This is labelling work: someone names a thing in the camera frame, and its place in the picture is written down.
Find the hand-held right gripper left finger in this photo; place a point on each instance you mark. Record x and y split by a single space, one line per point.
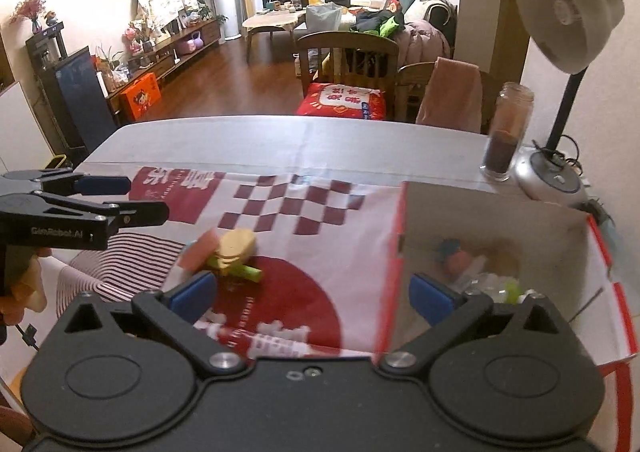
192 297

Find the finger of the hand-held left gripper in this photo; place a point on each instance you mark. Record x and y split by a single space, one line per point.
102 184
142 214

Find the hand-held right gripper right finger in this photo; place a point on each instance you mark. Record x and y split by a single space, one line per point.
432 299

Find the pink toy block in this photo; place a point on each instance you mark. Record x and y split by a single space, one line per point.
200 252

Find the blue pink toy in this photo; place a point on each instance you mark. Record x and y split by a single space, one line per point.
452 254

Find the green toy piece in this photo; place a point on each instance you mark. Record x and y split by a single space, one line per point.
241 273

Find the clear plastic toy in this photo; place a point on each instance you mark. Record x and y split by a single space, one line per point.
486 282

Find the yellow toy bread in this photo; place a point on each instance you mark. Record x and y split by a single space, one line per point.
238 242

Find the light green toy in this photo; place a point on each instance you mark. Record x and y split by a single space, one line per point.
512 292

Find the red cardboard box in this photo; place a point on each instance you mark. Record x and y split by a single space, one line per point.
500 217

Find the person's left hand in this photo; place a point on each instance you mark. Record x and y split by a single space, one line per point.
31 289

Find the orange printed box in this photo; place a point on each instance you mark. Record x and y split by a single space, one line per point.
141 97

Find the wooden tv cabinet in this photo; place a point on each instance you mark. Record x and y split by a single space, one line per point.
165 57

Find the red white printed mat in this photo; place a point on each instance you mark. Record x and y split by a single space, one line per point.
300 202

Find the pink bag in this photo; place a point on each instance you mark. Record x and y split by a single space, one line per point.
191 44

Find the glass jar with brown contents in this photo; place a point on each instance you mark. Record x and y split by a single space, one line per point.
505 142

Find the vase with pink flowers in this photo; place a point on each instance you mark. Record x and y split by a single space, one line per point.
31 12

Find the pink towel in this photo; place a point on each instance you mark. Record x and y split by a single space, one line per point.
450 97

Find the wooden chair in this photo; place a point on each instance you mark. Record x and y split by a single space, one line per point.
407 82
350 44

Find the wooden coffee table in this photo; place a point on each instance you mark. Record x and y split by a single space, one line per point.
272 22

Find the sofa with pink blanket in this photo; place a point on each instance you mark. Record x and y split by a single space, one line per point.
430 37

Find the clear plastic bag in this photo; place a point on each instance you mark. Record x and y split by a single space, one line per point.
322 18

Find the pile of clothes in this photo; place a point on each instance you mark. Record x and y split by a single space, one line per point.
377 22

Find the grey desk lamp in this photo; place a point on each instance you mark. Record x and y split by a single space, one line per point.
565 17

